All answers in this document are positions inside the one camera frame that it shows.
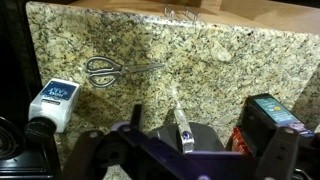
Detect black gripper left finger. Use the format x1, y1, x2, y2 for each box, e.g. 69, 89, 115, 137
63, 129, 115, 180

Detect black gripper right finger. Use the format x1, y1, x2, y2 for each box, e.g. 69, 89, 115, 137
256, 125, 302, 180

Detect red box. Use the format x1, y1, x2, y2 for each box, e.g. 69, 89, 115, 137
231, 127, 253, 157

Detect white bottle with blue label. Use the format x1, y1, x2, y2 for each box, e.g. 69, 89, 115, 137
24, 78, 81, 143

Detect grey metal scissors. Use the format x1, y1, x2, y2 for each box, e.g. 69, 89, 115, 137
84, 55, 165, 89

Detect black electric stove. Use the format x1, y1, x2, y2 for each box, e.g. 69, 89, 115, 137
0, 0, 63, 180

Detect light wood base cabinet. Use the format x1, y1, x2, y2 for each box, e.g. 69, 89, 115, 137
68, 0, 320, 35

